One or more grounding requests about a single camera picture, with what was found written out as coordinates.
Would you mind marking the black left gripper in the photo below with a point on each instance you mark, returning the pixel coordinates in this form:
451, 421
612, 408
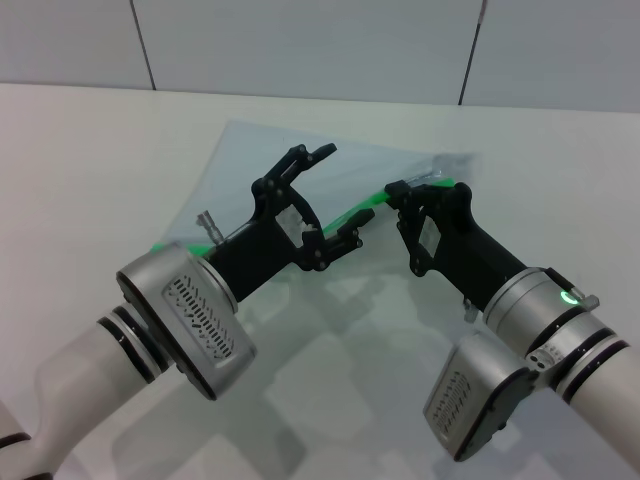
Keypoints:
260, 245

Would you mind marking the clear green-zip document bag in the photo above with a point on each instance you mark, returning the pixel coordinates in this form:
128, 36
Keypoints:
240, 165

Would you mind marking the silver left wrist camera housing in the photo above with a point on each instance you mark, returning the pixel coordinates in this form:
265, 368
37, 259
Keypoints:
200, 320

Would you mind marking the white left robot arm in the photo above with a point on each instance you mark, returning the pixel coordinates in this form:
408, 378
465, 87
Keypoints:
65, 380

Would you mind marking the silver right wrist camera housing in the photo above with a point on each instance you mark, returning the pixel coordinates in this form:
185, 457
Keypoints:
470, 400

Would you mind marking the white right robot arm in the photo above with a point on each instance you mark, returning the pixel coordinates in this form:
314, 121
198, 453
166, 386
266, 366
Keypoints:
565, 330

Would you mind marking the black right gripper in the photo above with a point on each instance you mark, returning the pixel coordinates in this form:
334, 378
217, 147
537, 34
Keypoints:
470, 250

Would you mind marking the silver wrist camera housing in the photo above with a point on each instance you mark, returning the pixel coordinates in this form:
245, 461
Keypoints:
200, 320
470, 400

